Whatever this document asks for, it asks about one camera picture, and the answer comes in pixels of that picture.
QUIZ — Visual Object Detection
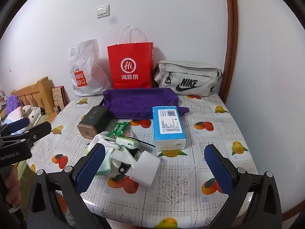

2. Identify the dark green box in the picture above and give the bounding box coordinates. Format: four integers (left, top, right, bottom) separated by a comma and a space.
77, 105, 111, 137

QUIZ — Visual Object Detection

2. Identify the black strap keychain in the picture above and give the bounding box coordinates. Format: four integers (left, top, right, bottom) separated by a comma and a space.
119, 161, 134, 175

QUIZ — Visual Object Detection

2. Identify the knotted white sock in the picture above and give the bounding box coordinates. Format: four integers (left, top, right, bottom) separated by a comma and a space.
85, 132, 117, 155

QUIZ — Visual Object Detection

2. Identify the black cable tie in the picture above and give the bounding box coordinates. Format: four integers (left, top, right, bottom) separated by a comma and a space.
132, 137, 156, 148

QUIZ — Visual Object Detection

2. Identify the blue tissue pack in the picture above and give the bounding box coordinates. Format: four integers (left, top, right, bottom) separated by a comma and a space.
152, 105, 187, 151

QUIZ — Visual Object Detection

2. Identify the purple fabric tray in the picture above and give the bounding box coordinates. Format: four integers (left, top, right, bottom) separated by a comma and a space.
102, 88, 190, 120

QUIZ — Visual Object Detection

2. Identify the brown wooden door frame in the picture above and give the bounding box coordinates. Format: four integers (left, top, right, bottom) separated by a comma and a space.
219, 0, 239, 105

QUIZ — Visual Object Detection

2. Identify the wooden headboard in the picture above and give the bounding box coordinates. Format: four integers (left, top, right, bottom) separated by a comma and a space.
11, 76, 59, 122

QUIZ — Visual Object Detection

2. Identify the white light switch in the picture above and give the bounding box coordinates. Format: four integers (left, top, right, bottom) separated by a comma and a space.
96, 4, 110, 18

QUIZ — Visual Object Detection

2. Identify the purple plush toy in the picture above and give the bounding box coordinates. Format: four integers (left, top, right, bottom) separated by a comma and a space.
6, 95, 22, 117

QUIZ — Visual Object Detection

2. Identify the light green tissue packet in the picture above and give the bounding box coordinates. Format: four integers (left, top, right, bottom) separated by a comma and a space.
114, 135, 140, 151

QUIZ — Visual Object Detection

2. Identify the white plastic shopping bag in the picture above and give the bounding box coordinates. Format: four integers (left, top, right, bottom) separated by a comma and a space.
68, 39, 112, 97

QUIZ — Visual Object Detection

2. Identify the white sponge block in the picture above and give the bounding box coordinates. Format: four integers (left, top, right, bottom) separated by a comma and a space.
130, 151, 161, 187

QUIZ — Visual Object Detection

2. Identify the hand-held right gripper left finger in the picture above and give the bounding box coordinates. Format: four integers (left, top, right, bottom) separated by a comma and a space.
27, 144, 112, 229

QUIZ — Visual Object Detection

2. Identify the beige waist bag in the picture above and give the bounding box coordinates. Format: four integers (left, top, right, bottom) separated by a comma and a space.
152, 60, 223, 97

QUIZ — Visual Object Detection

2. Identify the green wipes packet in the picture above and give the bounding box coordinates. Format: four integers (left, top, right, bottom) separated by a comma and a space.
106, 122, 131, 137

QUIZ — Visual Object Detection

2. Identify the white spotted plush toy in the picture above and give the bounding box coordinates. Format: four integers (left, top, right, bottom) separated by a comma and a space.
21, 105, 44, 126

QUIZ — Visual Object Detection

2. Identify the person's left hand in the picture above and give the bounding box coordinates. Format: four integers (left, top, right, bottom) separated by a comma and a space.
5, 166, 22, 208

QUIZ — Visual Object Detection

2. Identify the patterned picture frame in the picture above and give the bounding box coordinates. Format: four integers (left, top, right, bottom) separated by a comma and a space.
52, 85, 66, 112

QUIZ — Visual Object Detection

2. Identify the red paper bag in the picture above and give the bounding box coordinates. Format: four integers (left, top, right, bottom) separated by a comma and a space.
107, 24, 154, 90

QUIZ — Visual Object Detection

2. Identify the blue striped pillow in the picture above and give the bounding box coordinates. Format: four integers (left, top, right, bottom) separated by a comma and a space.
3, 107, 23, 134

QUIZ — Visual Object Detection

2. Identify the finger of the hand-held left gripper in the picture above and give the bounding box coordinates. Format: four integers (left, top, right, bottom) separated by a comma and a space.
0, 121, 52, 149
0, 117, 31, 137

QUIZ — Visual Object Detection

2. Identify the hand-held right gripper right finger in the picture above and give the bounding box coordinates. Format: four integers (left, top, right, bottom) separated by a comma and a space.
204, 144, 283, 229

